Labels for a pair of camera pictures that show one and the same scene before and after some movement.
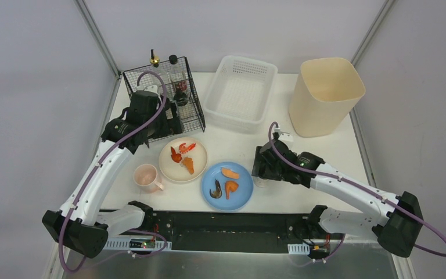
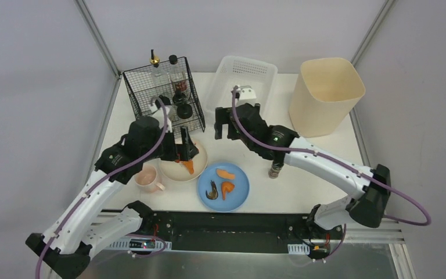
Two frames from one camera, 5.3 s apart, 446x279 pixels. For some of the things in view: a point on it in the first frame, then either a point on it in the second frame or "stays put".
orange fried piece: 188,163 stays put
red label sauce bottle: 177,78 stays put
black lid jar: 261,182 to 184,111
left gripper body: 172,121 to 182,150
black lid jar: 180,97 stays put
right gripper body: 263,167 to 225,122
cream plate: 176,171 stays put
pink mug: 145,176 stays put
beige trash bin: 325,92 stays put
